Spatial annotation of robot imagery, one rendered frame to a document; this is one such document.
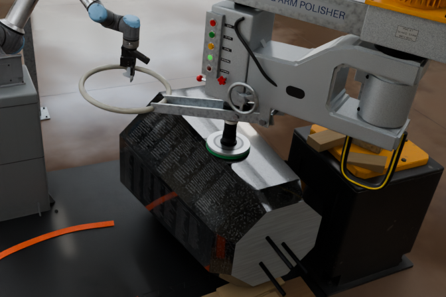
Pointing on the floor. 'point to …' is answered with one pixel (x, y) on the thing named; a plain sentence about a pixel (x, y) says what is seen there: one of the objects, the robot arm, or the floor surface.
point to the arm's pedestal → (22, 153)
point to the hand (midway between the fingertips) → (133, 77)
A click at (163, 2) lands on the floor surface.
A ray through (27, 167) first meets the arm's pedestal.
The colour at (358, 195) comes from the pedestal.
